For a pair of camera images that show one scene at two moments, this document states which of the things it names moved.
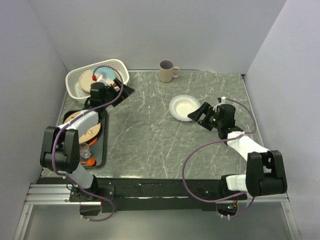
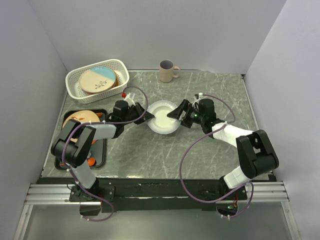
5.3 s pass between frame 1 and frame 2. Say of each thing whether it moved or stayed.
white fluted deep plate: moved
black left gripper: moved
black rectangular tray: stayed
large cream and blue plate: stayed
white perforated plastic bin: stayed
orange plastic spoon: stayed
